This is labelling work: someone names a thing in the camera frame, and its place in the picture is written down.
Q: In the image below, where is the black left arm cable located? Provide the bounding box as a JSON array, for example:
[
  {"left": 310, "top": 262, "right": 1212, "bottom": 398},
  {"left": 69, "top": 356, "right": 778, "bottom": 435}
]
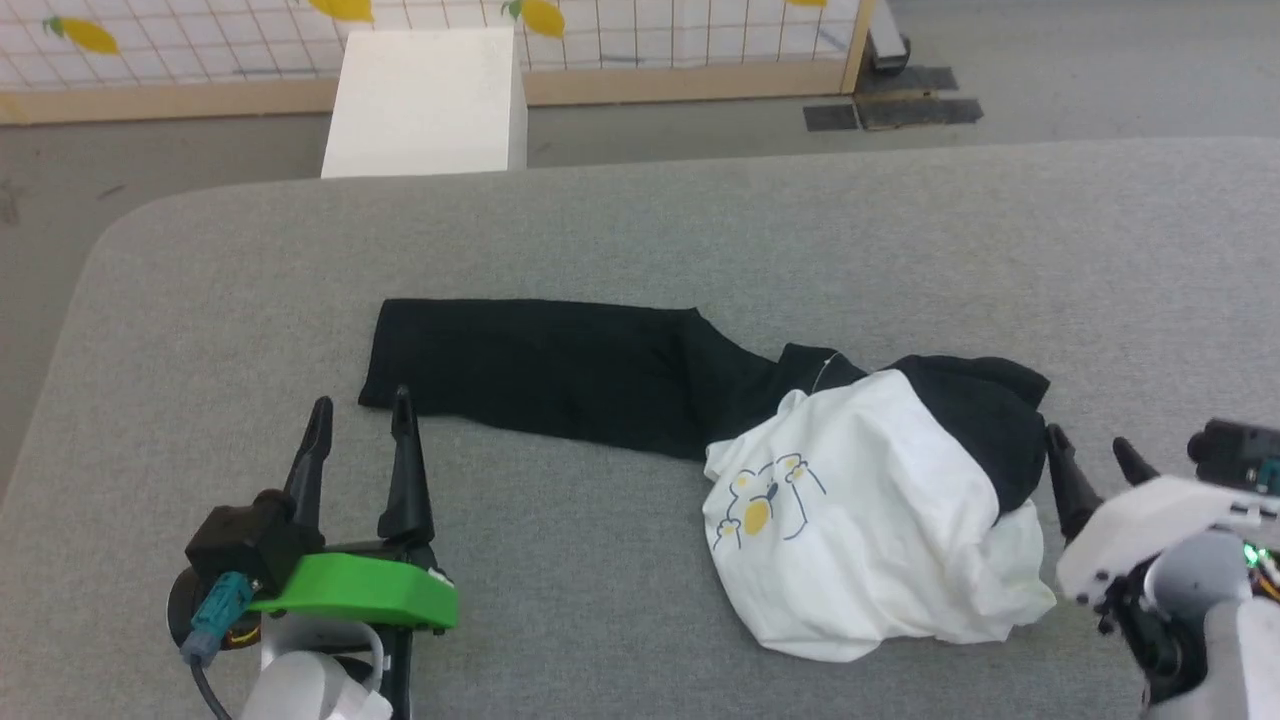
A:
[{"left": 190, "top": 655, "right": 236, "bottom": 720}]

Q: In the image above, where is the grey metal stand foot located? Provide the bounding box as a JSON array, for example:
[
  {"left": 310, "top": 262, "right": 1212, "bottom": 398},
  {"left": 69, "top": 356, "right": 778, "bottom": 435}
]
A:
[{"left": 868, "top": 0, "right": 912, "bottom": 74}]

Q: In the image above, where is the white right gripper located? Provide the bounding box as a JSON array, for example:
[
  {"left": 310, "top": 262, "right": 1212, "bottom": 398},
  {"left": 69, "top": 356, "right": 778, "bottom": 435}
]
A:
[{"left": 1045, "top": 425, "right": 1280, "bottom": 606}]

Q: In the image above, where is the white rectangular box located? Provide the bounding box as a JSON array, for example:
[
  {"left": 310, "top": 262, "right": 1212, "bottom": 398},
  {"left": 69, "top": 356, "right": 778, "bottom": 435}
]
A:
[{"left": 320, "top": 27, "right": 529, "bottom": 179}]

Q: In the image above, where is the wide black floor mat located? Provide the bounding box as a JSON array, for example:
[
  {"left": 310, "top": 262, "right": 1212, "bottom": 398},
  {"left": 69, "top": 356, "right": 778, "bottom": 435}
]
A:
[{"left": 858, "top": 97, "right": 984, "bottom": 132}]

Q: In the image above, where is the black and white printed shirt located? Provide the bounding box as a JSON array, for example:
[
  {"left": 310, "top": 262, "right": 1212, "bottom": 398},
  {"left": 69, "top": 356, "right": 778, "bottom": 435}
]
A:
[{"left": 358, "top": 298, "right": 1058, "bottom": 663}]

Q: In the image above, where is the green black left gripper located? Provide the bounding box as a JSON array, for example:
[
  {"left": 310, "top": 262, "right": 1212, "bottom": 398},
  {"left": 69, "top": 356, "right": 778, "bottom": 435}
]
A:
[{"left": 250, "top": 388, "right": 461, "bottom": 720}]

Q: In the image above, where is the narrow black floor mat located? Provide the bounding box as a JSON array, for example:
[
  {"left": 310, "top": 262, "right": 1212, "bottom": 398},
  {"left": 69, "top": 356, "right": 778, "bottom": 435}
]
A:
[{"left": 855, "top": 66, "right": 959, "bottom": 97}]

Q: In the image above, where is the wooden framed wire grid fence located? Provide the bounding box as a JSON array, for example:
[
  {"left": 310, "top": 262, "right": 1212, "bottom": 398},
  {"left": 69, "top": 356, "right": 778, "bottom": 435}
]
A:
[{"left": 0, "top": 0, "right": 878, "bottom": 126}]

